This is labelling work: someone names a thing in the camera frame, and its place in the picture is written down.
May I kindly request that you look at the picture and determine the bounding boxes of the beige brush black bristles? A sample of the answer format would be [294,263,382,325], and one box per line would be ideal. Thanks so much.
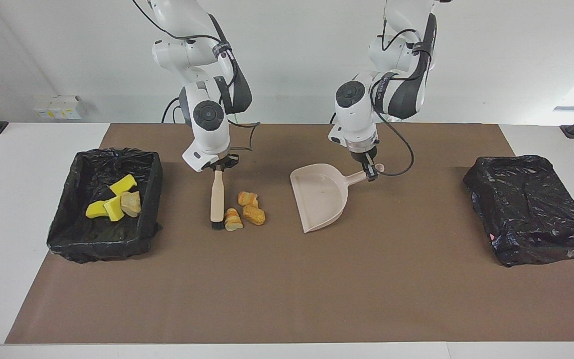
[210,167,226,231]

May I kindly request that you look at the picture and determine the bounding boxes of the beige plastic dustpan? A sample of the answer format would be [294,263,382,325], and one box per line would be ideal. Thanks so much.
[289,163,385,234]

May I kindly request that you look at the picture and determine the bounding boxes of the brown bread roll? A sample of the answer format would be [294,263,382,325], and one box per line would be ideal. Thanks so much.
[242,204,267,226]

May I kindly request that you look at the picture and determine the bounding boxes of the pale beige foam chunk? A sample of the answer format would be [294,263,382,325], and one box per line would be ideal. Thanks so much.
[120,191,142,218]

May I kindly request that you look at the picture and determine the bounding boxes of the yellow green sponge piece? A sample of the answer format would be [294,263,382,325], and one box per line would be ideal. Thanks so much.
[85,200,109,219]

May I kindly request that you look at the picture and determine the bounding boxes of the black bagged bin pink spot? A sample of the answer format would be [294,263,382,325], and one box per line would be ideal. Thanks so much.
[463,155,574,268]

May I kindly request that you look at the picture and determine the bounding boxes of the brown table mat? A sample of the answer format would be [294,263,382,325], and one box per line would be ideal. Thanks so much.
[4,123,574,345]

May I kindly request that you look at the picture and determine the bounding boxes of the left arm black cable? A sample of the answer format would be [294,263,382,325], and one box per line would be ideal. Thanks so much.
[369,75,415,177]

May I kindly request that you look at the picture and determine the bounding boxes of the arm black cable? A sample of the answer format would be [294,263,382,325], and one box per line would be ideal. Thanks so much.
[369,75,415,177]
[226,121,261,151]

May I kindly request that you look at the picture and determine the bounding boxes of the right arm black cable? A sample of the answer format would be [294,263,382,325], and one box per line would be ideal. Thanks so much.
[226,121,261,151]

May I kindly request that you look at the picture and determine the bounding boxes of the right base black cable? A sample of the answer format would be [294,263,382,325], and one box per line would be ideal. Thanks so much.
[161,97,183,124]

